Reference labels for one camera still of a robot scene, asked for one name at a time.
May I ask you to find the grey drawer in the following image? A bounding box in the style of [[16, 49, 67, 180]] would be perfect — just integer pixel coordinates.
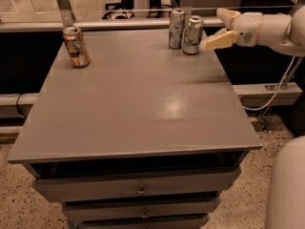
[[33, 167, 241, 202], [63, 198, 220, 221], [80, 215, 209, 229]]

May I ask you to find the silver blue redbull can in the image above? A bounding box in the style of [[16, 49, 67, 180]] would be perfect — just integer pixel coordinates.
[[169, 8, 185, 49]]

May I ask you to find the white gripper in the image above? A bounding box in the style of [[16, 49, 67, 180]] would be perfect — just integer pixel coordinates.
[[199, 8, 263, 51]]

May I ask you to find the grey metal railing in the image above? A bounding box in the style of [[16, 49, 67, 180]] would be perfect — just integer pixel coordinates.
[[0, 0, 305, 32]]

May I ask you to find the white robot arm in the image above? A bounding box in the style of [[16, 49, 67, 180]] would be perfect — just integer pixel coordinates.
[[199, 6, 305, 229]]

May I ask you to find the middle grey drawer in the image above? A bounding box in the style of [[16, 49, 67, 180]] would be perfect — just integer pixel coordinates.
[[63, 198, 220, 221]]

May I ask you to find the top grey drawer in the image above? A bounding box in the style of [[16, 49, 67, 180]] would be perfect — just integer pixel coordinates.
[[33, 167, 241, 202]]

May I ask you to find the black office chair base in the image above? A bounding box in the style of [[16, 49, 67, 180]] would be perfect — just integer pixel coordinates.
[[98, 0, 136, 20]]

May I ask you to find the bottom grey drawer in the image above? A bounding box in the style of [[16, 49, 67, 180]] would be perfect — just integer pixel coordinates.
[[80, 215, 209, 229]]

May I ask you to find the dented orange soda can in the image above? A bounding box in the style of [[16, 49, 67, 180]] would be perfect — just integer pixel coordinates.
[[63, 27, 91, 67]]

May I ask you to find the white green 7up can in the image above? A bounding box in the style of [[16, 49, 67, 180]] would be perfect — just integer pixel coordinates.
[[182, 15, 203, 54]]

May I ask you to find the grey drawer cabinet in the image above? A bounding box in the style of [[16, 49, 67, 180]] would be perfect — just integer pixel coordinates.
[[8, 27, 263, 229]]

